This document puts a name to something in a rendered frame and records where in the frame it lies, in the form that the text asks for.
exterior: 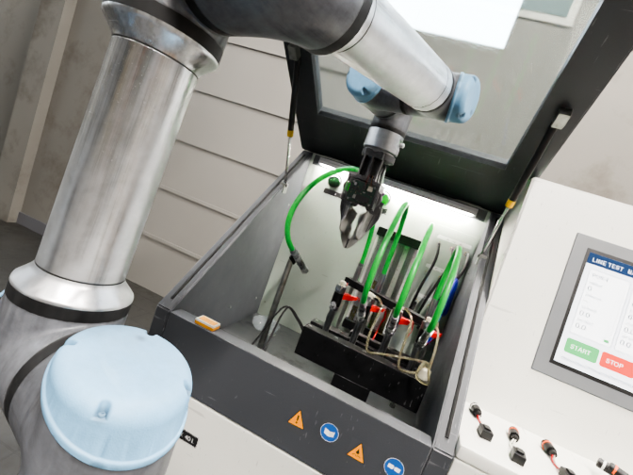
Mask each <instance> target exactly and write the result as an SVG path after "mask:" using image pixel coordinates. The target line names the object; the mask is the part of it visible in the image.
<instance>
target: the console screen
mask: <svg viewBox="0 0 633 475"><path fill-rule="evenodd" d="M531 368H532V369H534V370H536V371H539V372H541V373H542V374H545V375H547V376H549V377H552V378H554V379H556V380H559V381H561V382H563V383H566V384H568V385H571V386H573V387H575V388H578V389H580V390H582V391H585V392H587V393H589V394H592V395H594V396H595V397H598V398H600V399H602V400H605V401H608V402H611V403H613V404H615V405H618V406H620V407H622V408H624V409H626V410H628V411H631V412H633V250H630V249H627V248H625V247H622V246H619V245H616V244H613V243H610V242H607V241H604V240H601V239H598V238H595V237H590V236H587V235H584V234H581V233H577V234H576V238H575V241H574V244H573V247H572V250H571V252H570V255H569V258H568V261H567V264H566V266H565V269H564V272H563V275H562V277H561V280H560V285H559V288H558V291H557V294H556V296H555V299H554V302H553V304H552V307H551V310H550V313H549V316H548V319H547V322H546V324H545V327H544V331H543V334H542V337H541V340H540V343H539V346H538V349H537V351H536V353H535V356H534V359H533V362H532V365H531Z"/></svg>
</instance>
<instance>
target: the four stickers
mask: <svg viewBox="0 0 633 475"><path fill-rule="evenodd" d="M308 417H309V413H307V412H305V411H303V410H301V409H299V408H298V407H296V406H294V405H292V407H291V410H290V413H289V416H288V419H287V423H289V424H291V425H293V426H295V427H297V428H299V429H301V430H303V431H304V428H305V425H306V422H307V419H308ZM341 430H342V428H340V427H338V426H336V425H334V424H332V423H330V422H329V421H327V420H325V419H323V422H322V424H321V427H320V430H319V432H318V435H317V437H319V438H321V439H323V440H325V441H327V442H329V443H330V444H332V445H334V446H335V445H336V442H337V439H338V437H339V435H340V432H341ZM370 450H371V447H369V446H368V445H366V444H364V443H363V442H361V441H359V440H357V439H355V438H354V437H353V438H352V439H351V441H350V444H349V448H348V450H347V452H346V455H347V456H348V457H350V458H352V459H354V460H355V461H357V462H359V463H361V464H362V465H364V464H365V461H366V458H367V456H368V454H369V452H370ZM407 466H408V465H407V464H405V463H403V462H402V461H400V460H398V459H397V458H396V457H394V456H392V455H391V454H389V453H388V455H387V457H386V459H385V461H384V463H383V466H382V468H381V472H383V473H384V474H386V475H403V474H404V472H405V470H406V468H407Z"/></svg>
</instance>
